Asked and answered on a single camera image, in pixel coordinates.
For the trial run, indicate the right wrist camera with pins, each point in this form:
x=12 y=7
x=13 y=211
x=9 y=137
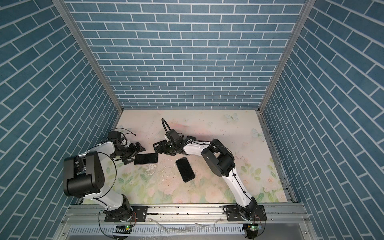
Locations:
x=174 y=137

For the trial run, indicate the aluminium corner post left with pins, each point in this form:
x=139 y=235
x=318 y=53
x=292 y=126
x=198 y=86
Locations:
x=76 y=32

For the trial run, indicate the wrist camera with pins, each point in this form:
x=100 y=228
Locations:
x=117 y=138
x=174 y=137

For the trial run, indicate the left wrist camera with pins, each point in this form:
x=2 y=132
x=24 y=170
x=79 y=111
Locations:
x=117 y=138

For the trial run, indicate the black phone case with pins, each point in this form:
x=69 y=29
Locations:
x=159 y=147

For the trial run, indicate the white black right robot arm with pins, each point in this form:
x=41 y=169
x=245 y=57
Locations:
x=221 y=162

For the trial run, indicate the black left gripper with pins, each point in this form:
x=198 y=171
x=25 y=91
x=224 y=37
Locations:
x=133 y=151

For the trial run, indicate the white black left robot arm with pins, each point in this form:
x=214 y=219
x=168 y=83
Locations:
x=83 y=177

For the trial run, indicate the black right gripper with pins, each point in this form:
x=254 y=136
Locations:
x=165 y=152

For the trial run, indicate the purple edged phone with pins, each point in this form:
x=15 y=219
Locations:
x=144 y=159

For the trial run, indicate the black phone face up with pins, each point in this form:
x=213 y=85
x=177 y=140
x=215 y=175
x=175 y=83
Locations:
x=185 y=169

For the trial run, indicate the aluminium corner post right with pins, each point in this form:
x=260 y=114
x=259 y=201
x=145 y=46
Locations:
x=304 y=14

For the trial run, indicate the aluminium corner post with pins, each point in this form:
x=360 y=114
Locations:
x=304 y=14
x=76 y=32

